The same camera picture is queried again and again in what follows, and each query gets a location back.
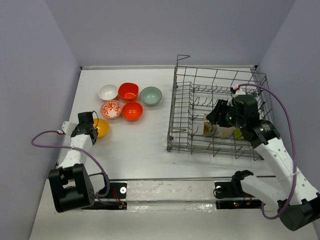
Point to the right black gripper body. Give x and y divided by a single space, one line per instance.
227 117

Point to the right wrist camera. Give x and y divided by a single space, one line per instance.
237 91

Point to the small white bowl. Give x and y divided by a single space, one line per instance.
108 92

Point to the orange square bowl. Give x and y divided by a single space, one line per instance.
128 92

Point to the red white patterned bowl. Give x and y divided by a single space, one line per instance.
111 109

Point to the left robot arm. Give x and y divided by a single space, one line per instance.
70 183

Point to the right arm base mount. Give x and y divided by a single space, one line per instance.
230 195

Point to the yellow bowl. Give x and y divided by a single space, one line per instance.
102 127

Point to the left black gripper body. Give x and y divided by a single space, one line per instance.
96 133

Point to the orange round bowl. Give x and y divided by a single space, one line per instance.
132 111

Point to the pale green ceramic bowl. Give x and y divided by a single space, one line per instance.
150 95

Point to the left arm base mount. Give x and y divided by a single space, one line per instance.
116 200

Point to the beige painted ceramic bowl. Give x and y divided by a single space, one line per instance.
209 129

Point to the grey wire dish rack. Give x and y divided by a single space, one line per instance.
195 92

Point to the lime green bowl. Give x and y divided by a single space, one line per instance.
238 134

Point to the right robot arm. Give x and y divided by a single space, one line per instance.
298 203

